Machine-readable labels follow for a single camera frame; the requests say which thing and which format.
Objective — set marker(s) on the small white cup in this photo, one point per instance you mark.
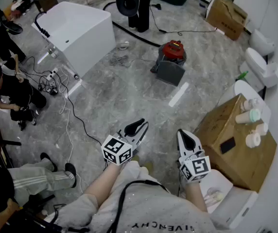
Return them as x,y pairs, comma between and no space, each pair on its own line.
261,128

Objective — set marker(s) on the white bathtub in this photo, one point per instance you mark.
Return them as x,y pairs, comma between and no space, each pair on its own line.
80,33

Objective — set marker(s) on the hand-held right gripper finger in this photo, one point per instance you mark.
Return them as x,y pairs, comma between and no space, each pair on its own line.
179,142
197,145

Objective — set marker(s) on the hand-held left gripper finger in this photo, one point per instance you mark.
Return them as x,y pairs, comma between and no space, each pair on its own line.
129,126
142,132

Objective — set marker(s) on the clear plastic cup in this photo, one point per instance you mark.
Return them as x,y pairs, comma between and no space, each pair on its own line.
250,104
214,195

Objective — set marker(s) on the person's tan shoe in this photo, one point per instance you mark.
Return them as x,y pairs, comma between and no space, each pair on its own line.
135,158
148,168

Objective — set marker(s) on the green bottle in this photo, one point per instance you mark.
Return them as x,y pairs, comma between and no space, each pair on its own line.
243,74

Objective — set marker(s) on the spare hand-held gripper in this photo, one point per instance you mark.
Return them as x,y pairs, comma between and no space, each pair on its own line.
53,88

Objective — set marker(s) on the white power strip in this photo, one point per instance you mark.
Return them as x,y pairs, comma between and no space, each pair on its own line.
52,74

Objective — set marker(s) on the white lidded cup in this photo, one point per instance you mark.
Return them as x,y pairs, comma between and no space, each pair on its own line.
252,139

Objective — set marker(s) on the large cardboard box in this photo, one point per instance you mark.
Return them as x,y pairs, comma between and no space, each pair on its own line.
216,120

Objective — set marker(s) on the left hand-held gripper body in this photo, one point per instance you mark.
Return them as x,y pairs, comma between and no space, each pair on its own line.
117,152

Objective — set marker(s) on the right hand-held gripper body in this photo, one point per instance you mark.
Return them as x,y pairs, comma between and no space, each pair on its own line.
197,167

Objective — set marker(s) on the round white toilet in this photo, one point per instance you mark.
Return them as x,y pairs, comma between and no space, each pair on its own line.
260,41

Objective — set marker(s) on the dark wooden cabinet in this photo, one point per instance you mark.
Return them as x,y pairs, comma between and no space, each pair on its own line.
47,0

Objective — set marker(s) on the person's left forearm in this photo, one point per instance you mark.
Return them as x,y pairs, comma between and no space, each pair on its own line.
105,183

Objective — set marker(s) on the person's right forearm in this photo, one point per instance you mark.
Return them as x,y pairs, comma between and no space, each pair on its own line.
195,195

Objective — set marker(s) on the white smart toilet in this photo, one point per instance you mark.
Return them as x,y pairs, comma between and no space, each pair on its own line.
243,88

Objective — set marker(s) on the black bathtub faucet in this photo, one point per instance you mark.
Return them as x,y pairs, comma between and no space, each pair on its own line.
45,33

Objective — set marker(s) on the white toilet with tank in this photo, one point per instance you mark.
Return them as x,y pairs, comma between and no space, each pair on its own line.
255,62

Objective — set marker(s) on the person's grey shirt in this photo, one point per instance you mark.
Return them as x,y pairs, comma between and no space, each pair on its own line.
153,210

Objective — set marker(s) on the torn cardboard box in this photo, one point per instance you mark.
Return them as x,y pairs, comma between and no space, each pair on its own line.
226,18

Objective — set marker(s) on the black phone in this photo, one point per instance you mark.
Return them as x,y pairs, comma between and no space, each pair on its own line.
227,145

